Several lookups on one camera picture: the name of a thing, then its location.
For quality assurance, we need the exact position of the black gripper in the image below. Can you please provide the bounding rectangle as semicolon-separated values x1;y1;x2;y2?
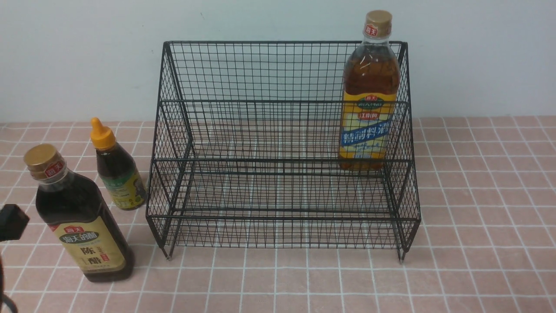
0;204;30;242

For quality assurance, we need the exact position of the dark vinegar bottle gold cap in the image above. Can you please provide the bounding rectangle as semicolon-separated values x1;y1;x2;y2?
23;144;135;283

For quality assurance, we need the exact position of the small bottle orange nozzle cap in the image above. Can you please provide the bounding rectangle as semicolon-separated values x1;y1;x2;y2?
90;117;147;210

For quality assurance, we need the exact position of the amber cooking wine bottle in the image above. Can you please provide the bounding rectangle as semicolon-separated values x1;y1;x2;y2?
339;10;400;171

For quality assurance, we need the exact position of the black wire mesh shelf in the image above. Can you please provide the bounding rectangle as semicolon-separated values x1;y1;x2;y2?
146;41;421;261

